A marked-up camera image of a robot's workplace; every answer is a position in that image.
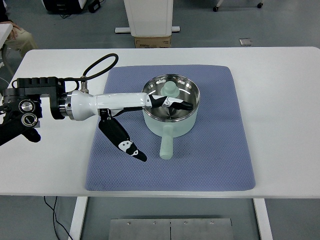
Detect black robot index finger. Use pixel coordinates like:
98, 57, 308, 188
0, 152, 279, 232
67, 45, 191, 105
148, 94, 194, 111

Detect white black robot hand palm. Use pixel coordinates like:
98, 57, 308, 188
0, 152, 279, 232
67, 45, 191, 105
65, 90, 150, 121

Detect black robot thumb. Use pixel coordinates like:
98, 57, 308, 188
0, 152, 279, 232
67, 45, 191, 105
98, 108, 147, 162

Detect green pot with handle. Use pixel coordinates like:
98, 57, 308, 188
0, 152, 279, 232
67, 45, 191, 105
141, 74, 201, 160

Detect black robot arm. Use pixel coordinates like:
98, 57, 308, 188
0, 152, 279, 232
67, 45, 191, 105
0, 77, 195, 162

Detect glass lid with green knob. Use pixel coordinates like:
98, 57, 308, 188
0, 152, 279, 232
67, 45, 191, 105
142, 74, 200, 122

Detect brown cardboard box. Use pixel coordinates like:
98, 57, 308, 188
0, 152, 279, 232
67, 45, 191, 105
134, 36, 172, 49

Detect blue textured mat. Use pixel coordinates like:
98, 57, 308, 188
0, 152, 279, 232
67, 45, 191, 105
85, 65, 256, 192

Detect person in khaki trousers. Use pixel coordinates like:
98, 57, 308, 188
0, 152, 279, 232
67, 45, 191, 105
0, 0, 38, 58

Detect metal floor socket plate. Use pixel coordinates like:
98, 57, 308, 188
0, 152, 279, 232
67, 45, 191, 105
239, 38, 253, 47

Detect white left table leg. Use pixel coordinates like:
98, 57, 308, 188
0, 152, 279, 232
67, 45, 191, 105
68, 196, 89, 240

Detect white table leg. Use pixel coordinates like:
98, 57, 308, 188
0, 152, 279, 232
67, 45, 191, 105
253, 198, 273, 240
68, 196, 89, 240

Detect black equipment on floor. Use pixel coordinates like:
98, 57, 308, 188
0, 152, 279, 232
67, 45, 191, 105
41, 0, 104, 14

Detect chair caster wheels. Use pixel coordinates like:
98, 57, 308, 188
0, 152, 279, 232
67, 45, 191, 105
212, 0, 265, 13

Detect white right table leg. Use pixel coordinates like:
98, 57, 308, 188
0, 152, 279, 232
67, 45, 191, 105
253, 198, 273, 240

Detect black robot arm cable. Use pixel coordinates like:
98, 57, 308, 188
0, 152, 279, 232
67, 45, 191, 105
59, 53, 119, 92

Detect white pedestal cabinet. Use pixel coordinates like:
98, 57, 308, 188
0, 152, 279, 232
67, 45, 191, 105
114, 0, 181, 37

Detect black floor cable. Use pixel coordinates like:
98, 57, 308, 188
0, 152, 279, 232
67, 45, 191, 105
43, 196, 74, 240

